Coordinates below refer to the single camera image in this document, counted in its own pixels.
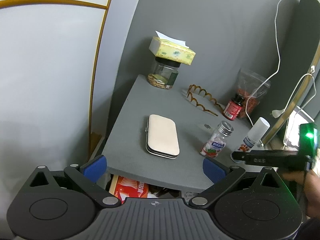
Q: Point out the grey nightstand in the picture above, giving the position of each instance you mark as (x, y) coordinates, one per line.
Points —
(125, 149)

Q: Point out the white spray bottle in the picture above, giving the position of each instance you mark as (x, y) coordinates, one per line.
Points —
(253, 136)

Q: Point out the person's right hand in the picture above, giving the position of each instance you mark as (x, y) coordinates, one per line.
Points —
(310, 183)

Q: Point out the yellow tissue pack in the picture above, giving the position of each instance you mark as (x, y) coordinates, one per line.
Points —
(171, 49)

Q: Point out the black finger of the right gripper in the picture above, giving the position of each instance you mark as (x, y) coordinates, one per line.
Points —
(290, 160)

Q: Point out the clear bag of red berries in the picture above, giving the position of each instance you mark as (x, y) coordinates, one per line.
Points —
(247, 86)

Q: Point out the candy bottle with metal cap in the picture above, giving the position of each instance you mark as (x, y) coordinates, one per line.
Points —
(217, 140)

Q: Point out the beige clasp case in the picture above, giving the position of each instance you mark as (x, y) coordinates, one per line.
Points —
(161, 137)

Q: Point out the white power plug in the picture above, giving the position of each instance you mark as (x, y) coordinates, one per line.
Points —
(277, 113)

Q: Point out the glass jar with black lid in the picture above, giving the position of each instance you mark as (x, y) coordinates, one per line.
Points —
(164, 73)

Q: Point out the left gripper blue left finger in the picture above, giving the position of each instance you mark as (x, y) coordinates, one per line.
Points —
(95, 168)

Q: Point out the red supplement bottle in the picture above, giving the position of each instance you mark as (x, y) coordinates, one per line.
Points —
(234, 107)

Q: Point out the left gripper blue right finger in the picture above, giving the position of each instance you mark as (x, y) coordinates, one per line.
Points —
(214, 170)

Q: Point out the red orange box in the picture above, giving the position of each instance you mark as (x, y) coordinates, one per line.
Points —
(128, 188)

